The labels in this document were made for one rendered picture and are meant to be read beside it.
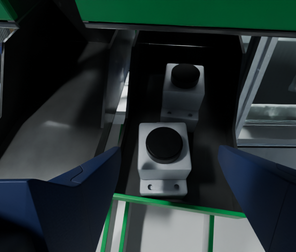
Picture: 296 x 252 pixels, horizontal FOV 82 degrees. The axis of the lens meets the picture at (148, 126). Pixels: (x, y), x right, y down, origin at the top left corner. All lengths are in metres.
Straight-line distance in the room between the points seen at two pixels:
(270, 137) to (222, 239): 0.62
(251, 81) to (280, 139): 0.82
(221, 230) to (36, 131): 0.51
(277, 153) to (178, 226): 0.88
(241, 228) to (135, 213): 0.37
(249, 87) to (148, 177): 0.18
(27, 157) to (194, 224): 0.26
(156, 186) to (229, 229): 0.45
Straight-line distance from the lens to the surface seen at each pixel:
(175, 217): 0.33
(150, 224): 0.33
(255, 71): 0.26
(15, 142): 0.26
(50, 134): 0.24
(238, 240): 0.60
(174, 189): 0.17
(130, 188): 0.20
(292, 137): 1.12
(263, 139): 1.01
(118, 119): 0.25
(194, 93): 0.19
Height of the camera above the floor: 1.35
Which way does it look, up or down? 33 degrees down
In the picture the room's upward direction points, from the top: 2 degrees clockwise
